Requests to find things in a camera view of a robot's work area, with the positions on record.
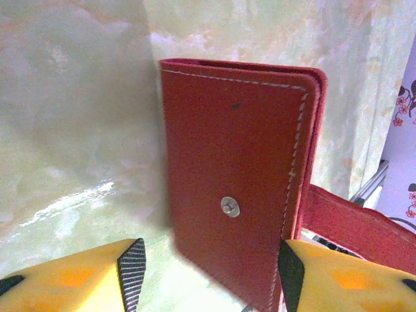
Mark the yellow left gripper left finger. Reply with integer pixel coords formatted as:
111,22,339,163
0,238,146,312

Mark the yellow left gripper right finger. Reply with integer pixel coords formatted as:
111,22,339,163
278,239,416,312

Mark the red leather card holder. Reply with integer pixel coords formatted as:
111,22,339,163
159,58,416,312

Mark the aluminium side frame rail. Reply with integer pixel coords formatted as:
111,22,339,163
349,159,391,209

